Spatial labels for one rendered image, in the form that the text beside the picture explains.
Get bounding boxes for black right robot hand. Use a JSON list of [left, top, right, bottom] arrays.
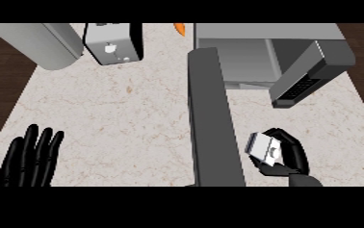
[[247, 127, 310, 177]]

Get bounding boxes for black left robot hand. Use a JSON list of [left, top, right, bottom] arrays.
[[0, 123, 65, 188]]

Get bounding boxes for white milk carton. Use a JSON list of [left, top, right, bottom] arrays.
[[242, 132, 284, 167]]

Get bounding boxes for dark grey microwave door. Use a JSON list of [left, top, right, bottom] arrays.
[[186, 46, 247, 188]]

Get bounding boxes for grey microwave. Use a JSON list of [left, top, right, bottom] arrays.
[[192, 23, 356, 109]]

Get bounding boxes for grey cylindrical appliance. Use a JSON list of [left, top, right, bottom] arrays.
[[0, 23, 86, 71]]

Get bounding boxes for silver and black toaster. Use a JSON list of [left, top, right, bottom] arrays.
[[83, 23, 145, 66]]

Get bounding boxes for orange carrot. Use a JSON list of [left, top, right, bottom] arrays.
[[171, 23, 188, 38]]

